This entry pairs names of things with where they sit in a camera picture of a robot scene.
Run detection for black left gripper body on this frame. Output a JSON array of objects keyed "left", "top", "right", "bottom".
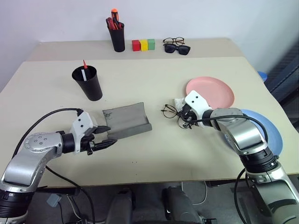
[{"left": 80, "top": 127, "right": 99, "bottom": 156}]

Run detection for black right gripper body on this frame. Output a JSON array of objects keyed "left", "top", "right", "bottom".
[{"left": 181, "top": 104, "right": 199, "bottom": 124}]

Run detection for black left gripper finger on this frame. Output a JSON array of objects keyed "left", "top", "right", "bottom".
[
  {"left": 94, "top": 125, "right": 112, "bottom": 135},
  {"left": 93, "top": 139, "right": 118, "bottom": 151}
]

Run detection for thin black frame glasses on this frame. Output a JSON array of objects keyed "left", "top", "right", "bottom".
[{"left": 160, "top": 104, "right": 195, "bottom": 130}]

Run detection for grey glasses case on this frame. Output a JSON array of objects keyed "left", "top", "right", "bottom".
[{"left": 102, "top": 102, "right": 153, "bottom": 140}]

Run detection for black plastic cup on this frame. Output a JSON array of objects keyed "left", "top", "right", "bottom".
[{"left": 71, "top": 65, "right": 103, "bottom": 102}]

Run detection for black tool holder cup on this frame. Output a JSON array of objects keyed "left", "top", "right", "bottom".
[{"left": 107, "top": 21, "right": 126, "bottom": 53}]

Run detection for white crumpled cloth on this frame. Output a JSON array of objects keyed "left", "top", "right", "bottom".
[{"left": 173, "top": 97, "right": 188, "bottom": 111}]

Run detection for pink plate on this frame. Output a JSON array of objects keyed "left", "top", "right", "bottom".
[{"left": 185, "top": 76, "right": 235, "bottom": 109}]

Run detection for red-capped white marker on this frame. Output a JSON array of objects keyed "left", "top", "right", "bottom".
[{"left": 81, "top": 59, "right": 89, "bottom": 82}]

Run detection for grey small box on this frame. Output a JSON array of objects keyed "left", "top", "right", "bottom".
[{"left": 46, "top": 194, "right": 62, "bottom": 207}]

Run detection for black sunglasses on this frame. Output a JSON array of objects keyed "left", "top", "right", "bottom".
[{"left": 163, "top": 44, "right": 191, "bottom": 56}]

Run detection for blue round container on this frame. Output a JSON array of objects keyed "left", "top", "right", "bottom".
[{"left": 256, "top": 70, "right": 268, "bottom": 83}]

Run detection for blue plate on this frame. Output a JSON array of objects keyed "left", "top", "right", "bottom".
[{"left": 223, "top": 108, "right": 284, "bottom": 156}]

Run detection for dark blue chair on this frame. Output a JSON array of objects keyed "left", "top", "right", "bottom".
[{"left": 264, "top": 43, "right": 299, "bottom": 123}]

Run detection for orange black screwdriver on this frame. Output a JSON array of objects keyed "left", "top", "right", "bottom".
[{"left": 111, "top": 8, "right": 121, "bottom": 27}]

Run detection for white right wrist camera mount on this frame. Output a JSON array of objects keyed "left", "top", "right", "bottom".
[{"left": 184, "top": 90, "right": 214, "bottom": 122}]

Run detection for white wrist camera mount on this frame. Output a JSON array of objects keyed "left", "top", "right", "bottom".
[
  {"left": 70, "top": 111, "right": 99, "bottom": 155},
  {"left": 184, "top": 90, "right": 214, "bottom": 122}
]

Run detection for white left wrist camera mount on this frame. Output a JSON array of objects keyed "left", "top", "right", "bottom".
[{"left": 70, "top": 111, "right": 99, "bottom": 155}]

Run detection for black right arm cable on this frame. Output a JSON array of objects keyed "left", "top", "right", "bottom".
[{"left": 195, "top": 114, "right": 270, "bottom": 224}]

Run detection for white floor cable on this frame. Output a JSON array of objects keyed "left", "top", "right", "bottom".
[{"left": 180, "top": 180, "right": 208, "bottom": 206}]

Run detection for tortoiseshell frame glasses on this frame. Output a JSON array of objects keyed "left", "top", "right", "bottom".
[{"left": 162, "top": 36, "right": 186, "bottom": 46}]

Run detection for red handled pliers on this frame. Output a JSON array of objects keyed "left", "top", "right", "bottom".
[{"left": 105, "top": 17, "right": 118, "bottom": 30}]

